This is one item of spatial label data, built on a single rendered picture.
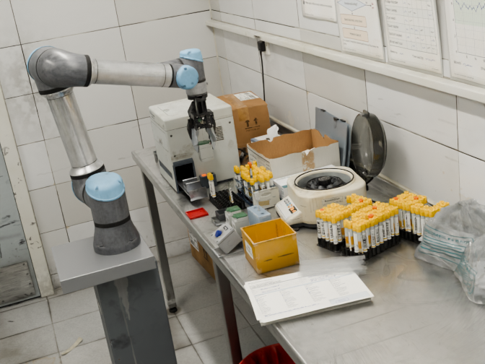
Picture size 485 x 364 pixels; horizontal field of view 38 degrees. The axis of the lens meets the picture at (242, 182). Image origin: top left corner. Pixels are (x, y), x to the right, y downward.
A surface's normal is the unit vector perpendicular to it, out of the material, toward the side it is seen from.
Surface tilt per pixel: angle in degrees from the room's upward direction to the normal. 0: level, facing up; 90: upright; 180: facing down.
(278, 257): 90
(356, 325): 0
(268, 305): 1
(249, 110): 88
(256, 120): 89
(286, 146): 91
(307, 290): 1
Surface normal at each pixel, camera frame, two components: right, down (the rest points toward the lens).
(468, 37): -0.91, 0.32
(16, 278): 0.33, 0.29
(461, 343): -0.14, -0.93
